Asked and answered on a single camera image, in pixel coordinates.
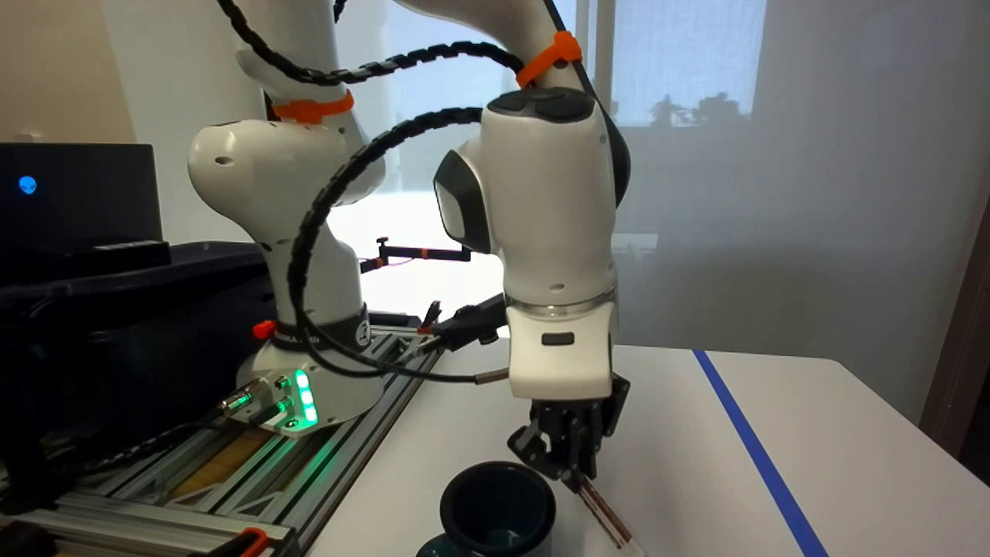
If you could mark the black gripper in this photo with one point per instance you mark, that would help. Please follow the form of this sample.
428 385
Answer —
577 412

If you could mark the red and white marker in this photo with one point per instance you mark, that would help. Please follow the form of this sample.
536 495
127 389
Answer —
606 521

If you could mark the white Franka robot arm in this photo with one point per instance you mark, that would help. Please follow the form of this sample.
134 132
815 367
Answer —
545 204

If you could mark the dark teal cup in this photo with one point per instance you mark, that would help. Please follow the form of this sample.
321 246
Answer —
495 506

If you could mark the long blue tape strip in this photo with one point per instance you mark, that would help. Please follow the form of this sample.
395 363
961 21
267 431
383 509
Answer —
758 453

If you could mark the orange clamp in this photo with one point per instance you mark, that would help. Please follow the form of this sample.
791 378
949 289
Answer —
254 542

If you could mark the black cabinet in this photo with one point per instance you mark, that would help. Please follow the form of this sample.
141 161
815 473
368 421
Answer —
124 350

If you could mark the black monitor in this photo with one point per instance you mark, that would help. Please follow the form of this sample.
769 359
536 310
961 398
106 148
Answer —
81 204

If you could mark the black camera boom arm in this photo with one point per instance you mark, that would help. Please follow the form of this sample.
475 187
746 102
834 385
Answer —
421 252

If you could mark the aluminium rail frame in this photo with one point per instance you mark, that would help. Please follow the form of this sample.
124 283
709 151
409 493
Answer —
309 484

